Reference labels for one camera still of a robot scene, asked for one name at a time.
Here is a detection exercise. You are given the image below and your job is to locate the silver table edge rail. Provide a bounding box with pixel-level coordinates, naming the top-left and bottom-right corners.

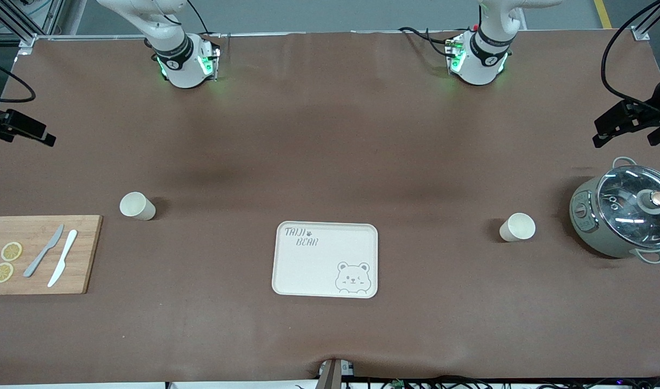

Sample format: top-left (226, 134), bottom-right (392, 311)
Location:
top-left (35, 31), bottom-right (482, 42)

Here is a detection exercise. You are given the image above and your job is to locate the white plastic cup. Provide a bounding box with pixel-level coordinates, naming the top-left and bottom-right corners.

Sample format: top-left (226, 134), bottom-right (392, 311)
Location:
top-left (119, 191), bottom-right (157, 222)
top-left (498, 212), bottom-right (537, 243)

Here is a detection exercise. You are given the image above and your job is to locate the grey metal bracket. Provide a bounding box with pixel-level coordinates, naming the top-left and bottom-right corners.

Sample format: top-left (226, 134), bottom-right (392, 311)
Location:
top-left (318, 358), bottom-right (356, 389)

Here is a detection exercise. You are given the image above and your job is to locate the grey plastic knife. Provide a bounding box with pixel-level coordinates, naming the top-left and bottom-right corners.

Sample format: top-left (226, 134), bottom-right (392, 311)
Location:
top-left (23, 224), bottom-right (65, 279)

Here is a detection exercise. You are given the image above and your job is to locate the black base cable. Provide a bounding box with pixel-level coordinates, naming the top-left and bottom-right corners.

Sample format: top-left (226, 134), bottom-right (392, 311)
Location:
top-left (168, 0), bottom-right (211, 36)
top-left (399, 26), bottom-right (471, 57)

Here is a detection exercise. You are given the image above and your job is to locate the wooden cutting board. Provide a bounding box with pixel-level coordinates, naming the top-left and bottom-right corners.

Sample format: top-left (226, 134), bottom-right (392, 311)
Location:
top-left (0, 215), bottom-right (103, 296)

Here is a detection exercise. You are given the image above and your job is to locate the glass pot lid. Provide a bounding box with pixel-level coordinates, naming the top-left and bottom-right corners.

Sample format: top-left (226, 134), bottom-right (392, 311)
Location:
top-left (596, 165), bottom-right (660, 250)

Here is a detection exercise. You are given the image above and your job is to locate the grey-green cooking pot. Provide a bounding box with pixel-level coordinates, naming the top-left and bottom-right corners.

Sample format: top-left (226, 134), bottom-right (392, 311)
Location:
top-left (569, 156), bottom-right (660, 265)

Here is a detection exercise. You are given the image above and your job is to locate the cream tray with bear print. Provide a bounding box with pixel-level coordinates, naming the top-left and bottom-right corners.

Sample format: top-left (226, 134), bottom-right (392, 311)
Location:
top-left (271, 220), bottom-right (379, 299)

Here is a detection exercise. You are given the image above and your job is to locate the aluminium frame post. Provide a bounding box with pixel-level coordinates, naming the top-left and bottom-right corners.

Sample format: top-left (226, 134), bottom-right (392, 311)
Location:
top-left (630, 0), bottom-right (660, 42)
top-left (0, 0), bottom-right (57, 57)

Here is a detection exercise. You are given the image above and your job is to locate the white plastic knife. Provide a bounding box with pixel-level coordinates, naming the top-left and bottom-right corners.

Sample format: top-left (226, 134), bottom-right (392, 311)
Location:
top-left (47, 229), bottom-right (78, 288)

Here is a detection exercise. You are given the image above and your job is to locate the brown table cover mat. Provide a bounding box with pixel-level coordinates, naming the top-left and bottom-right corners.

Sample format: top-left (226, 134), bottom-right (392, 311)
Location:
top-left (0, 31), bottom-right (660, 385)

